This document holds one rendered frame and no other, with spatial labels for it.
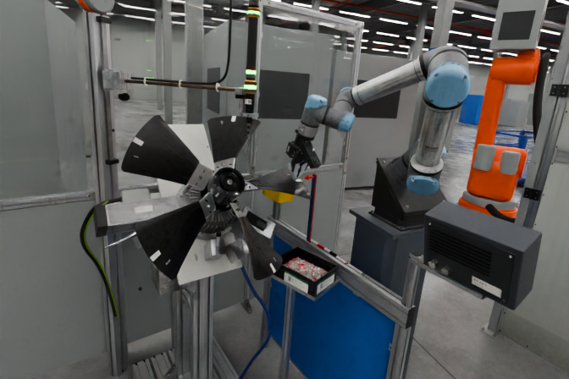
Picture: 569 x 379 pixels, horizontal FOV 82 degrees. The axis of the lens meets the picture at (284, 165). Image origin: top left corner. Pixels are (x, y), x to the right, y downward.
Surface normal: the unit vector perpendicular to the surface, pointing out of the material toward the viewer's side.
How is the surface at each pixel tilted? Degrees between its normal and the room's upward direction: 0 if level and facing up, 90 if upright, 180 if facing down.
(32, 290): 90
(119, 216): 50
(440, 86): 114
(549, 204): 90
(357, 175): 90
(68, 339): 90
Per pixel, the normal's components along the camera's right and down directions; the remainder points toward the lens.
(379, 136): 0.39, 0.25
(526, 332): -0.82, 0.08
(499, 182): -0.63, 0.14
